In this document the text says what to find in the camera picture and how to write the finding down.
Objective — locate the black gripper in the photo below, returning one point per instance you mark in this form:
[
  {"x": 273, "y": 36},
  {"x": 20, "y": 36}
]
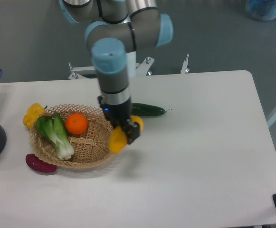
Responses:
[{"x": 120, "y": 115}]

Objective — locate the yellow mango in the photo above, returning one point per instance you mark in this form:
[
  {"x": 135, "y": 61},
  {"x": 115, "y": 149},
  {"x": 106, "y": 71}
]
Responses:
[{"x": 118, "y": 139}]

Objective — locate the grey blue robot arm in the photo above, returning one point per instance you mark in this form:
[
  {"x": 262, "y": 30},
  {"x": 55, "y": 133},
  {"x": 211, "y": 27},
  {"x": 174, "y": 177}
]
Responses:
[{"x": 118, "y": 27}]

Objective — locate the woven wicker basket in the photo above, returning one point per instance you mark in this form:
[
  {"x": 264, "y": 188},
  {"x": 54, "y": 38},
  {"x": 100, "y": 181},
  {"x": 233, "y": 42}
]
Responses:
[{"x": 91, "y": 147}]

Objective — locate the green cucumber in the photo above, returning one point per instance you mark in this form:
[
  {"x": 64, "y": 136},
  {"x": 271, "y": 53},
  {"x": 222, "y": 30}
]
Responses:
[{"x": 140, "y": 109}]

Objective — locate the orange fruit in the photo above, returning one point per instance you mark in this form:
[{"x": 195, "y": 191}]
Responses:
[{"x": 76, "y": 124}]

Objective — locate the green bok choy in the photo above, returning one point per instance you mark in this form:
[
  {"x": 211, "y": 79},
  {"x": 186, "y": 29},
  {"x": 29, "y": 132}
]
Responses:
[{"x": 54, "y": 130}]

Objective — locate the yellow bell pepper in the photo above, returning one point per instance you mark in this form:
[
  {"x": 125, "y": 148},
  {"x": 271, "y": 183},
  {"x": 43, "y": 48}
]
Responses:
[{"x": 32, "y": 114}]

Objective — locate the purple sweet potato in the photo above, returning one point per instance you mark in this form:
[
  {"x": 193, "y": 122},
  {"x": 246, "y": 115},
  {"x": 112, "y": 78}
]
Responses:
[{"x": 38, "y": 165}]

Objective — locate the blue plastic bag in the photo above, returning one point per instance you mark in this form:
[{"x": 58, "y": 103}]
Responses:
[{"x": 261, "y": 10}]

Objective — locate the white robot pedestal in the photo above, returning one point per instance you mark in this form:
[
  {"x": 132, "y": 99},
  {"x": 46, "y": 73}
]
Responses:
[{"x": 140, "y": 69}]

